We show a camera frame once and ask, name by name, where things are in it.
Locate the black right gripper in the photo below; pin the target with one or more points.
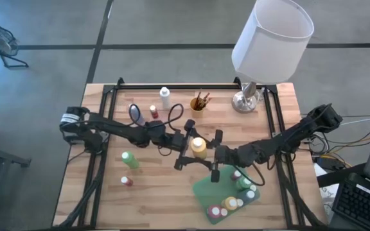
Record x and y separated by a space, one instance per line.
219 154

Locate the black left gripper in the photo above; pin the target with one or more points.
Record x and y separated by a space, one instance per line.
186 141

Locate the large yellow paint bottle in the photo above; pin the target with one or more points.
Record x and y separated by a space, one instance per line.
198 146
230 202

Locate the small maroon paint bottle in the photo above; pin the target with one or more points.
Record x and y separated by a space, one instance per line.
235 174

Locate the teal translucent plastic bin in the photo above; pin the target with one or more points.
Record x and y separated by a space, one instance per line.
210 192

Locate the large green paint bottle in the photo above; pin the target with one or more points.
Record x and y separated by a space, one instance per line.
243 183
131 161

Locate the large slate blue paint bottle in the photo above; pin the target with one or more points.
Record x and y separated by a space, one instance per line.
250 194

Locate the large red paint bottle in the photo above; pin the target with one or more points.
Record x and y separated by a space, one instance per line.
214 211

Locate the small red paint bottle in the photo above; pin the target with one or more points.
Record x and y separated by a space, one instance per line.
128 182
153 112

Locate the large white paint bottle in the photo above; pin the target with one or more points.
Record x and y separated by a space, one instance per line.
164 97

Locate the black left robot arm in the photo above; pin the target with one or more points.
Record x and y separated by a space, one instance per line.
114 128

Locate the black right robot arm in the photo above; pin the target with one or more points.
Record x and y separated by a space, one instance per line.
284 141

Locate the large lavender paint bottle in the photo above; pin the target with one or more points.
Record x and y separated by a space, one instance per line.
137 115

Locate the black power adapter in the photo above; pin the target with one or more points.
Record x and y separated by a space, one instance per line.
331 163

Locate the white paper sheet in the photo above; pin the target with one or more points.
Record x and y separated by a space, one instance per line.
328 192

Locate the dark office desk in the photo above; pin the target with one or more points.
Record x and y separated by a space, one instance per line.
339 174

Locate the black computer keyboard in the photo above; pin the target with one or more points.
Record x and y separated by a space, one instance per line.
361 202

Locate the grey side table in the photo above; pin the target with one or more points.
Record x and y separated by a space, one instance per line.
8 159

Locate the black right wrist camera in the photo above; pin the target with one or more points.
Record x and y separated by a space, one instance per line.
231 154

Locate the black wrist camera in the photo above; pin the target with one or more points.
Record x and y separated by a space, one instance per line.
231 154
175 141

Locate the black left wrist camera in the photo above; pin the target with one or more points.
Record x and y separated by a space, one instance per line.
175 141

